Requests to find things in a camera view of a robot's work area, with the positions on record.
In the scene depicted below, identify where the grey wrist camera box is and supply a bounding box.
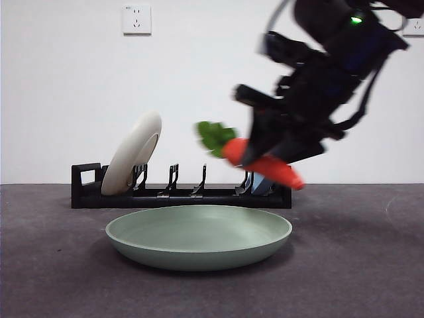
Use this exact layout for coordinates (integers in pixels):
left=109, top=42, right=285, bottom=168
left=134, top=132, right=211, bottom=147
left=256, top=30, right=324, bottom=67

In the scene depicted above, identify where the orange carrot with green leaves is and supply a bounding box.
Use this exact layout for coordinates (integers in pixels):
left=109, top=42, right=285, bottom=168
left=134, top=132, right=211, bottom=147
left=195, top=121, right=305, bottom=191

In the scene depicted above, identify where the white wall socket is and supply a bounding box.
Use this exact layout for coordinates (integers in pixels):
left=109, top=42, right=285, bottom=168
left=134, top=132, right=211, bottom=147
left=123, top=4, right=152, bottom=36
left=401, top=17, right=424, bottom=37

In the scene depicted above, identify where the blue plate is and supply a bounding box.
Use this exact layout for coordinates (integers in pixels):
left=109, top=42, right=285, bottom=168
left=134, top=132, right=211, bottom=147
left=250, top=171, right=276, bottom=196

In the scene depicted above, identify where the grey cable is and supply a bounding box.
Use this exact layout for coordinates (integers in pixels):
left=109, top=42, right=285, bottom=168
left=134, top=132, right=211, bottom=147
left=266, top=0, right=290, bottom=32

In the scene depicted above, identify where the black plate rack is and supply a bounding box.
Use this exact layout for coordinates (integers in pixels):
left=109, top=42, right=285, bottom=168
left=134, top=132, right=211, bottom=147
left=70, top=162, right=293, bottom=210

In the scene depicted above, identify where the green plate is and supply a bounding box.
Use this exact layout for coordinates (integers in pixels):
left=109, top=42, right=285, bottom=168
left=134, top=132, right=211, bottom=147
left=105, top=205, right=293, bottom=273

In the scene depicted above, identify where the black cable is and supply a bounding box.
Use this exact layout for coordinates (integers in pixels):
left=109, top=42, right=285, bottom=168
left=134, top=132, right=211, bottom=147
left=331, top=61, right=384, bottom=133

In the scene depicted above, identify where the cream plate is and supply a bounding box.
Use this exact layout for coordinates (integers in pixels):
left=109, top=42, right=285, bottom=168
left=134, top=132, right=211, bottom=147
left=101, top=109, right=163, bottom=197

